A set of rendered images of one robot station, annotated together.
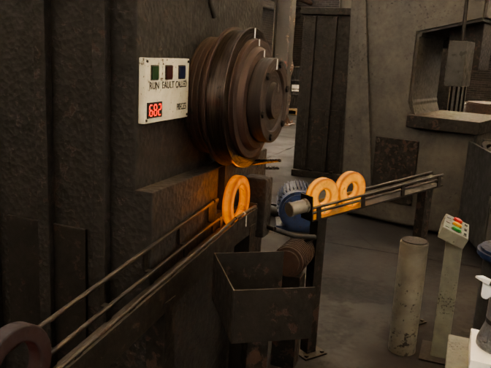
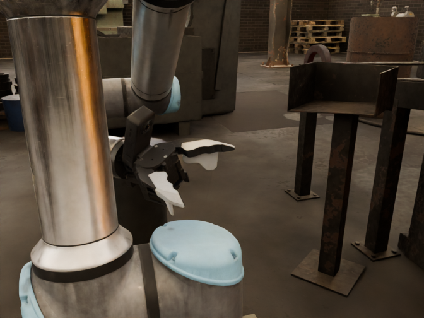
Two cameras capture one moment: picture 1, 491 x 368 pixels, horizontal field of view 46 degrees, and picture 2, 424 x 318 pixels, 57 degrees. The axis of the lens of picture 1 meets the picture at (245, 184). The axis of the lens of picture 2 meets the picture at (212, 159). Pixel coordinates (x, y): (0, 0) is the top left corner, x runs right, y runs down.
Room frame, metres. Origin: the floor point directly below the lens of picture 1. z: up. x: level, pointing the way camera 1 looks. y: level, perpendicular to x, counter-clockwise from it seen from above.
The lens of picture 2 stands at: (2.11, -1.14, 0.85)
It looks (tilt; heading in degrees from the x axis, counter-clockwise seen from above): 19 degrees down; 140
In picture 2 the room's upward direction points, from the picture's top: straight up
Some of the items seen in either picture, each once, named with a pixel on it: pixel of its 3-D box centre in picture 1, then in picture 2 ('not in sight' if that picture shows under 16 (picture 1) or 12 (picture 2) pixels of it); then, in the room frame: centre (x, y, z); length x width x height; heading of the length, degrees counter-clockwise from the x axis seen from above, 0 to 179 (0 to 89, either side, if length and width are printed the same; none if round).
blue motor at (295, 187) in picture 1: (297, 204); not in sight; (4.25, -0.39, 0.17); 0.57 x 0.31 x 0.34; 179
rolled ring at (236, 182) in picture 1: (236, 201); not in sight; (2.00, 0.03, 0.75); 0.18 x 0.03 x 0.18; 158
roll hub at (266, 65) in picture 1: (269, 100); not in sight; (1.96, -0.07, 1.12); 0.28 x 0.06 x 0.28; 159
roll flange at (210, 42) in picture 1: (220, 96); not in sight; (2.03, 0.10, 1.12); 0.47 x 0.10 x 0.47; 159
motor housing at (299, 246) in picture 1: (291, 300); not in sight; (2.26, -0.22, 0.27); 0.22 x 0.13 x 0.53; 159
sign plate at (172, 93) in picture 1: (165, 89); not in sight; (1.72, 0.25, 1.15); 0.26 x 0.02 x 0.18; 159
